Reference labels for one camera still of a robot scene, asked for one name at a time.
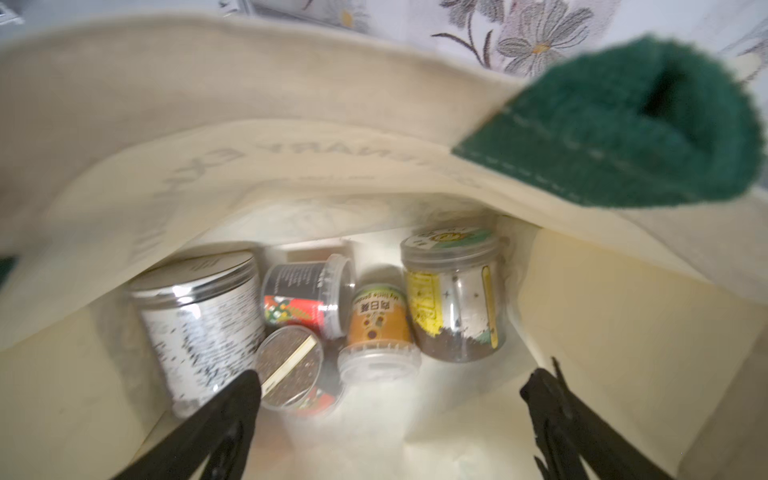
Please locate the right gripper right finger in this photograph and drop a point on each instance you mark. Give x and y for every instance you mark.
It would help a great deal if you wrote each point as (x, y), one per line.
(571, 436)

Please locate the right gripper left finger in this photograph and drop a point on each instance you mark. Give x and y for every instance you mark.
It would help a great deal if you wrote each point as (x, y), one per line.
(217, 437)

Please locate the yellow label tall jar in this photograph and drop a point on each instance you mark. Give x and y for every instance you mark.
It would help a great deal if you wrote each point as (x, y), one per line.
(454, 292)

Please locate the cream canvas tote bag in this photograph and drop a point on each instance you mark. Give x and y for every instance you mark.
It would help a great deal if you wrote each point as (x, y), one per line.
(626, 185)

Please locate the red flower seed cup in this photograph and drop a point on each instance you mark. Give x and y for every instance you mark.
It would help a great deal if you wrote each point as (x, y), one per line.
(316, 295)

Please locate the orange sunflower cup in bag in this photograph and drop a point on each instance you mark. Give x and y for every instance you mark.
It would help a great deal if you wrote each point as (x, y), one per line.
(379, 344)

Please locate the shiny metal lid can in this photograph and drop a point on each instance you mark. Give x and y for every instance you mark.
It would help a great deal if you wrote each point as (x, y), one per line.
(204, 321)

